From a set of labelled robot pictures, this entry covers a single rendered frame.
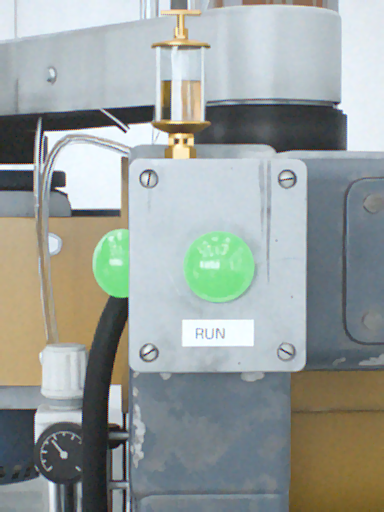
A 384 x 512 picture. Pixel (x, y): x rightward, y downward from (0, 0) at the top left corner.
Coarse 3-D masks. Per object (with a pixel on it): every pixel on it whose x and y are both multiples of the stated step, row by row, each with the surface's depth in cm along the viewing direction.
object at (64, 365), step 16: (48, 352) 82; (64, 352) 82; (80, 352) 82; (48, 368) 82; (64, 368) 82; (80, 368) 82; (48, 384) 82; (64, 384) 82; (80, 384) 82; (48, 400) 83; (64, 400) 82; (80, 400) 82; (48, 416) 82; (64, 416) 82; (80, 416) 82; (48, 480) 82; (80, 480) 82
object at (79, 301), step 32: (0, 192) 99; (32, 192) 99; (0, 224) 98; (32, 224) 98; (64, 224) 98; (96, 224) 98; (0, 256) 98; (32, 256) 98; (64, 256) 98; (0, 288) 98; (32, 288) 98; (64, 288) 98; (96, 288) 98; (0, 320) 98; (32, 320) 98; (64, 320) 99; (96, 320) 99; (0, 352) 98; (32, 352) 99; (0, 384) 99; (32, 384) 99
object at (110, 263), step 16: (112, 240) 57; (128, 240) 57; (96, 256) 57; (112, 256) 57; (128, 256) 57; (96, 272) 57; (112, 272) 57; (128, 272) 57; (112, 288) 57; (128, 288) 57
